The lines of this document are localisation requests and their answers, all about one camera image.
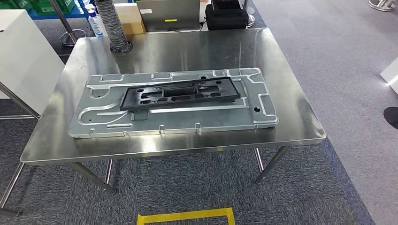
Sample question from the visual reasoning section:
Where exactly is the black plastic bracket part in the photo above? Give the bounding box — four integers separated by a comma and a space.
119, 76, 242, 113

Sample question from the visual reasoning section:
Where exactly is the chrome chair base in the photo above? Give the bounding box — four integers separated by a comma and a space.
368, 0, 396, 12

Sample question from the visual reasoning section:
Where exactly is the green plastic crate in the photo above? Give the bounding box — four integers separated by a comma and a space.
0, 0, 32, 10
32, 0, 77, 15

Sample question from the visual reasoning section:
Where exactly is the white angular box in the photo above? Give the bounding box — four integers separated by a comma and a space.
380, 57, 398, 94

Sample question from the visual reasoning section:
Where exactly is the clear water bottle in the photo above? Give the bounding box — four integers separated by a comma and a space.
85, 4, 105, 38

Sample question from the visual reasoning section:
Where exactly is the black round floor disc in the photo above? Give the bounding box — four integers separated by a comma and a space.
383, 106, 398, 130

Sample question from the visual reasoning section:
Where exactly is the stainless steel table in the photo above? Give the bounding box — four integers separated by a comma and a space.
0, 81, 42, 121

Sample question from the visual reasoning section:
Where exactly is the cardboard box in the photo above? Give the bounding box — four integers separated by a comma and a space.
113, 3, 146, 35

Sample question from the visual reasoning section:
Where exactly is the stamped grey metal plate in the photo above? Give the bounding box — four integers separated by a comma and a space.
68, 67, 279, 139

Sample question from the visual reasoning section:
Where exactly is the round steel stand base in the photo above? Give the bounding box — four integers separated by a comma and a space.
245, 0, 256, 28

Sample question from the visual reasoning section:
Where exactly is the stainless steel workbench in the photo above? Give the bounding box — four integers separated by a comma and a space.
0, 27, 327, 218

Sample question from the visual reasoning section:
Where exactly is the grey corrugated hose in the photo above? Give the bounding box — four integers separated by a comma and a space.
94, 0, 133, 54

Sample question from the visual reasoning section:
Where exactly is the black carrying case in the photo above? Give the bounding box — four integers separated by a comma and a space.
205, 0, 249, 31

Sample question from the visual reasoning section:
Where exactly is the steel stanchion pole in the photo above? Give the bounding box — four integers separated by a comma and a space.
48, 0, 87, 47

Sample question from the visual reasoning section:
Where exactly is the white cabinet box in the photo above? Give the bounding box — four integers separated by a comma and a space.
0, 9, 65, 116

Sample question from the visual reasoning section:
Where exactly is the grey flat panel case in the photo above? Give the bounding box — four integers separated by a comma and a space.
137, 0, 201, 32

